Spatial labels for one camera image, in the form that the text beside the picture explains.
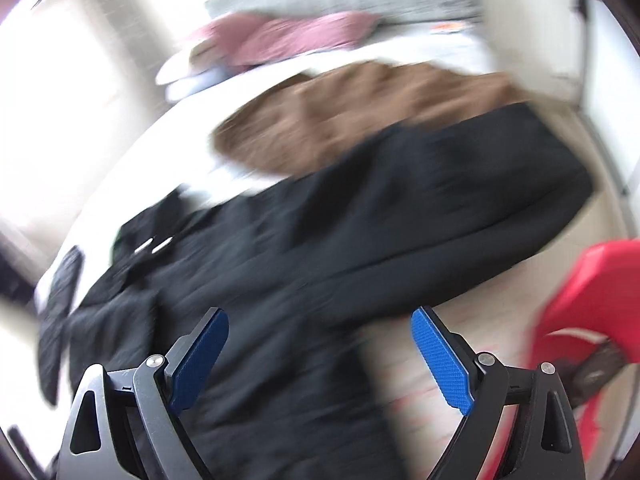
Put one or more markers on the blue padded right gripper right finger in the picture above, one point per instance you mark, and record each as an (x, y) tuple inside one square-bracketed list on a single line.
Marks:
[(543, 442)]

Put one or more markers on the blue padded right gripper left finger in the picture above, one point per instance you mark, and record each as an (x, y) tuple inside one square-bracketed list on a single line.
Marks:
[(98, 442)]

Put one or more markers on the black padded jacket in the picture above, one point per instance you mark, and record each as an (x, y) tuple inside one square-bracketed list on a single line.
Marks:
[(407, 218)]

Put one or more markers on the black quilted garment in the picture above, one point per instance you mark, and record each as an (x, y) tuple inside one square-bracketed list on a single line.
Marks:
[(52, 323)]

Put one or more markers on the red plastic stool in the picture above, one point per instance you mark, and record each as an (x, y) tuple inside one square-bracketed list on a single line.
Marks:
[(590, 331)]

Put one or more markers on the light grey bed sheet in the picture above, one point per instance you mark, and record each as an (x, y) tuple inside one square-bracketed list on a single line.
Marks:
[(177, 153)]

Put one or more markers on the brown fleece blanket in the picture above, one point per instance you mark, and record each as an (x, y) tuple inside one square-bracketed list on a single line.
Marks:
[(306, 122)]

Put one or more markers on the pink velvet pillow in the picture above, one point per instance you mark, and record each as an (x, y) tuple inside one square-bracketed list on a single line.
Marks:
[(251, 39)]

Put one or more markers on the orange white small box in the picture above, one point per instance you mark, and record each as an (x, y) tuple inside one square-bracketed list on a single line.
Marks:
[(450, 27)]

